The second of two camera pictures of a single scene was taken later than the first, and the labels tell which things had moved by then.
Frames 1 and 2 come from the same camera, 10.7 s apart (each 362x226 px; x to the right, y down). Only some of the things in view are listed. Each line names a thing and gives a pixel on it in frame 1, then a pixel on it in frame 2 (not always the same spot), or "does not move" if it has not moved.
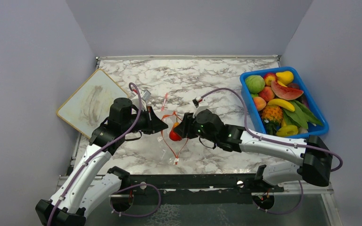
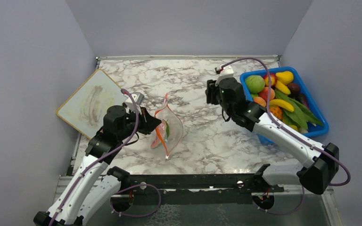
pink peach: x=267 y=93 does not move
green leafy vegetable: x=301 y=115 does not move
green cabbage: x=255 y=84 does not move
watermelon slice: x=284 y=92 to x=163 y=130
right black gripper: x=185 y=128 to x=211 y=92
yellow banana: x=281 y=103 does not move
